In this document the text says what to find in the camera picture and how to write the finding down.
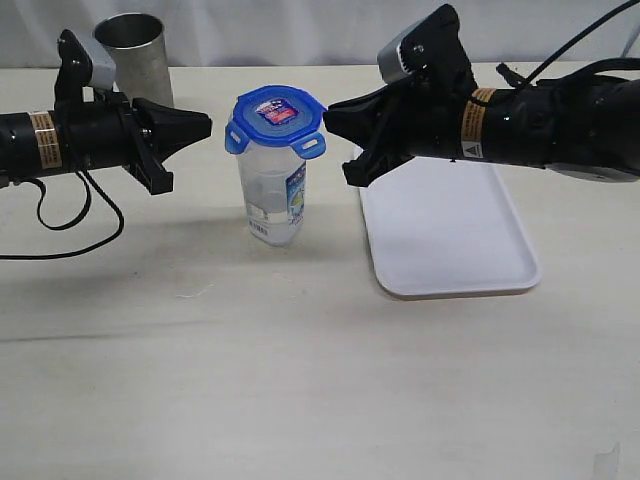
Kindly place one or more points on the clear plastic tall container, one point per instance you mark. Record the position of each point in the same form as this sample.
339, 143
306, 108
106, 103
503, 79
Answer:
273, 182

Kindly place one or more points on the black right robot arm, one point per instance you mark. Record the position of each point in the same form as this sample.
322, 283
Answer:
583, 125

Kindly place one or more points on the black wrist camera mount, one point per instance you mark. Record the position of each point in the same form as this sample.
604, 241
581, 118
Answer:
84, 63

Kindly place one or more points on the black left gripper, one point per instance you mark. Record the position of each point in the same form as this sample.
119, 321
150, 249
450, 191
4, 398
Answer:
103, 134

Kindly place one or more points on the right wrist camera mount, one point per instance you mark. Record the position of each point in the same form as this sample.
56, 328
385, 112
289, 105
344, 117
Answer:
430, 45

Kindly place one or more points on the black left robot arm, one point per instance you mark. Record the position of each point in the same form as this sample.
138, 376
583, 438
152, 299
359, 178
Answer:
30, 145

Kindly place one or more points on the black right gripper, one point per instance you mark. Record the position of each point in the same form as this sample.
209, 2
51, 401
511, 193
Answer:
415, 114

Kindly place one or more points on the white rectangular plastic tray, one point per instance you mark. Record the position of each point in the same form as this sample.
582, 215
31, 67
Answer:
446, 229

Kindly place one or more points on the stainless steel tumbler cup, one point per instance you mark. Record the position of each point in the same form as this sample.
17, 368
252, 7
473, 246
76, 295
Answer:
136, 43

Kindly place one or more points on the blue snap-lock container lid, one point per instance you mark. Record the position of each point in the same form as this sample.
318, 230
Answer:
276, 116

